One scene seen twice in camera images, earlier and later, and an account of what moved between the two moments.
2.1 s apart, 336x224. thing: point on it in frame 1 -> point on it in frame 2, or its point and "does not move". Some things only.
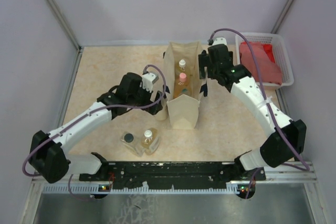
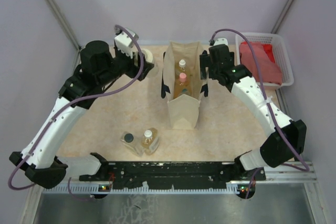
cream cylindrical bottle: x=163 y=115 -> x=148 y=56
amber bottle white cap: x=150 y=141 does not move
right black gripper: x=204 y=61 does not move
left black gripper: x=158 y=94 -> x=134 y=70
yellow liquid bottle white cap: x=182 y=63 does not move
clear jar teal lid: x=185 y=91 does not move
